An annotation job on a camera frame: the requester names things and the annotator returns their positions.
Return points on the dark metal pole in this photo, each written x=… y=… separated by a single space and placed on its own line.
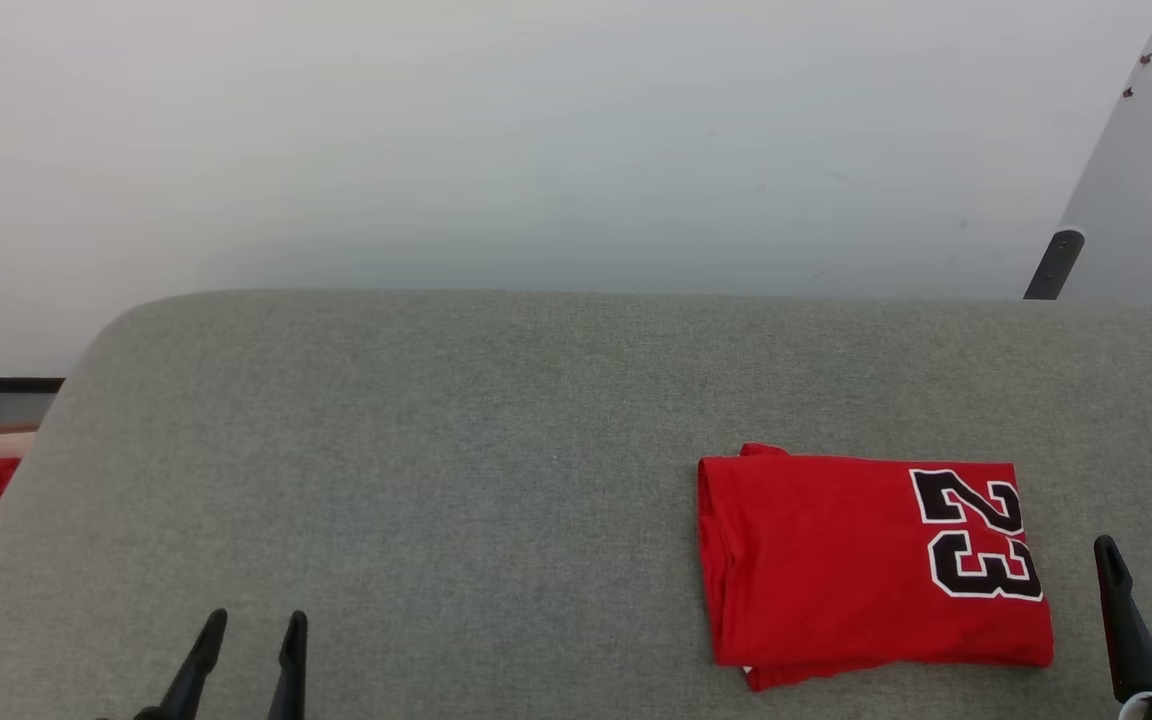
x=1054 y=265

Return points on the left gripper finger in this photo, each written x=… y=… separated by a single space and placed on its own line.
x=291 y=670
x=194 y=670

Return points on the red and white basketball jersey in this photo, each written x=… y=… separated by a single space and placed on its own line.
x=816 y=560

